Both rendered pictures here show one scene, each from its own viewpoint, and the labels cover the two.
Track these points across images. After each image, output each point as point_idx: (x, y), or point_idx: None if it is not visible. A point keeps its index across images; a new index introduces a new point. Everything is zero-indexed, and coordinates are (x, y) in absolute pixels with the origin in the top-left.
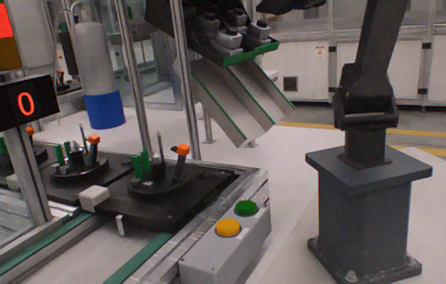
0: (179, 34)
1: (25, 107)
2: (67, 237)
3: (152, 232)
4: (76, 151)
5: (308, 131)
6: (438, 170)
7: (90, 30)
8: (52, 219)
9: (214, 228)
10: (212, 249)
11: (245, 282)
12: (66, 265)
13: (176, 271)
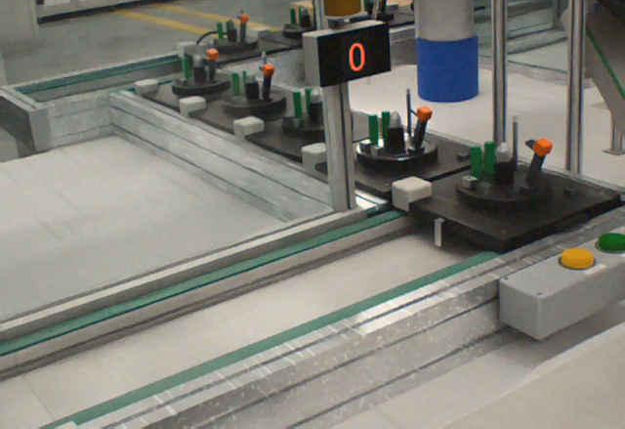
0: None
1: (354, 62)
2: (369, 234)
3: (479, 252)
4: (395, 127)
5: None
6: None
7: None
8: (355, 207)
9: (559, 257)
10: (546, 277)
11: (589, 339)
12: (365, 264)
13: (494, 290)
